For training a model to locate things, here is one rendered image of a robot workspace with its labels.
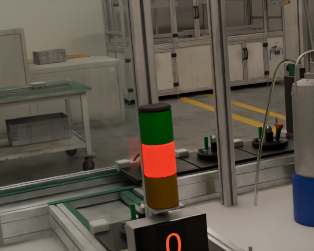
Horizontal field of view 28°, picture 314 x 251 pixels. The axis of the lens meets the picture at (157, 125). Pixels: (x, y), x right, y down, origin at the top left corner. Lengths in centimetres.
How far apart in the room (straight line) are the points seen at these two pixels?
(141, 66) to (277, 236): 106
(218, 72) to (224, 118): 15
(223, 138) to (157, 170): 118
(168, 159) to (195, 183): 128
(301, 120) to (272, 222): 34
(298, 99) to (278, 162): 51
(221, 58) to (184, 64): 803
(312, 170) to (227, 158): 33
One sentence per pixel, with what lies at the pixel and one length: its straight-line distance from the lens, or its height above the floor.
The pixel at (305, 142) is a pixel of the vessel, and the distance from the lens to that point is 191.
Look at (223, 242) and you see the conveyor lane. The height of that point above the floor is 96.
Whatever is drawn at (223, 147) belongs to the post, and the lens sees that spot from 211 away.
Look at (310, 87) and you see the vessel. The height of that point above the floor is 129.
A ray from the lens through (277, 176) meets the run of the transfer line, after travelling 237.
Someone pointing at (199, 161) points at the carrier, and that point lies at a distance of 234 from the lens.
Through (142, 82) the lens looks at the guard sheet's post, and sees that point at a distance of 95.
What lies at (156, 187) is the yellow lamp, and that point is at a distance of 95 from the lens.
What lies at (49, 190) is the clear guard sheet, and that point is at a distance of 95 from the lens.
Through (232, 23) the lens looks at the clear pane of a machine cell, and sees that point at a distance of 1040.
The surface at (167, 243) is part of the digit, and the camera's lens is 97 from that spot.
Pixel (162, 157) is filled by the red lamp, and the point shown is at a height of 134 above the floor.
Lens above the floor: 157
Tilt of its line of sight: 11 degrees down
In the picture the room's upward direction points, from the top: 5 degrees counter-clockwise
